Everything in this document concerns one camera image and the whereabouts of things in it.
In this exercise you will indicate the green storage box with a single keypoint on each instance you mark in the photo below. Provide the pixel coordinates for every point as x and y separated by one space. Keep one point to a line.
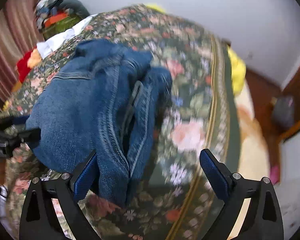
60 26

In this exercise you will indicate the yellow blanket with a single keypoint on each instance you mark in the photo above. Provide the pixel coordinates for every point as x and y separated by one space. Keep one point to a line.
238 71

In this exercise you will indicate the white shirt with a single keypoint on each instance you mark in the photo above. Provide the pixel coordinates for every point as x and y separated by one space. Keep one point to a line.
53 43

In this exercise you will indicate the grey backpack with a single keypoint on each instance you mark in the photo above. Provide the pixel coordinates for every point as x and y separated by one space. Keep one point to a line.
283 111

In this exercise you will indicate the clutter pile of clothes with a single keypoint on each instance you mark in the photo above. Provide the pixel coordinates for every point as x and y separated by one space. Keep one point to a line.
45 9

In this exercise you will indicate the blue denim jacket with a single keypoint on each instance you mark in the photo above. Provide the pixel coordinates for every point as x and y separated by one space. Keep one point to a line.
99 110

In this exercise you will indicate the striped red curtain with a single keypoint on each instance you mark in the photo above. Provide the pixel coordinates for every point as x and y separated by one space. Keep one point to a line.
18 35

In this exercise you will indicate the red plush toy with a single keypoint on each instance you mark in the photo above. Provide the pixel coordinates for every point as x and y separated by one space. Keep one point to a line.
27 63

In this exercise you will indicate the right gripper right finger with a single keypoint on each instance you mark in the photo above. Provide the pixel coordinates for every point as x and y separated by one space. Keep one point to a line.
263 219

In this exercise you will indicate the orange box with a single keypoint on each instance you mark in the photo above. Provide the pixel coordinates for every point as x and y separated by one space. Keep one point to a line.
54 19

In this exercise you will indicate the grey neck pillow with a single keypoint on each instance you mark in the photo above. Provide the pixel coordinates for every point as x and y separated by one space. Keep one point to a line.
74 7

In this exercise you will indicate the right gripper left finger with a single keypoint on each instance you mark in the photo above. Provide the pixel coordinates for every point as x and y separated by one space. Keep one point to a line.
39 219

